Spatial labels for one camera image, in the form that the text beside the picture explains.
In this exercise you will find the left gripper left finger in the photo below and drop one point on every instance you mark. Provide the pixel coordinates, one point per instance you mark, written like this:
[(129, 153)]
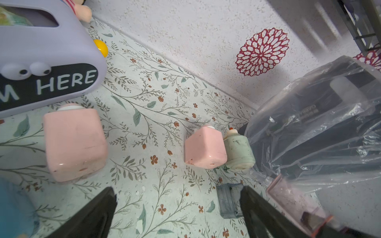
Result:
[(93, 220)]

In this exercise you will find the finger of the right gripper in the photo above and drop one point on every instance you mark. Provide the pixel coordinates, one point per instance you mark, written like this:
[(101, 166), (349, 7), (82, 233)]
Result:
[(322, 228)]

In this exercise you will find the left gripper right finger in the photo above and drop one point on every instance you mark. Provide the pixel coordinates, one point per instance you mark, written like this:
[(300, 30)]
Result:
[(263, 220)]

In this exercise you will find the grey sharpener shavings tray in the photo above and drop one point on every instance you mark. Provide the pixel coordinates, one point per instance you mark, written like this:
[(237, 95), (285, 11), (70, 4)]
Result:
[(229, 200)]

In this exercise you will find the green pencil sharpener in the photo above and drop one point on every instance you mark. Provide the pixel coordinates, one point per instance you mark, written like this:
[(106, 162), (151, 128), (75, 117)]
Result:
[(238, 150)]

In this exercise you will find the pink pencil sharpener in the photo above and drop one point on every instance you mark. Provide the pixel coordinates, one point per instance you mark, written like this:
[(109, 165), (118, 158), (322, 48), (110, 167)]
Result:
[(205, 148), (75, 142)]

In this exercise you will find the clear plastic bin liner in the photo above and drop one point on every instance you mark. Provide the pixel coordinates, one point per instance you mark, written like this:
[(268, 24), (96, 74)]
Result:
[(321, 125)]

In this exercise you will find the grey trash bin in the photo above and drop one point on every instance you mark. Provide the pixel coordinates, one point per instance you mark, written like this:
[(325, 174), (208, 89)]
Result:
[(321, 128)]

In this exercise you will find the blue pencil sharpener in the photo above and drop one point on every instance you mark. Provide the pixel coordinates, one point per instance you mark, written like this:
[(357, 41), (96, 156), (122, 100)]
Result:
[(18, 215)]

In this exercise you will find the purple tissue box toy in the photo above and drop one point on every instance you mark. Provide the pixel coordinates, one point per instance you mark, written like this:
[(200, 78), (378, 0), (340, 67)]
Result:
[(47, 56)]

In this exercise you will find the plush doll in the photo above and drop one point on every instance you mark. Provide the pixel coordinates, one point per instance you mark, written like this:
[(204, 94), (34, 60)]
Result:
[(82, 12)]

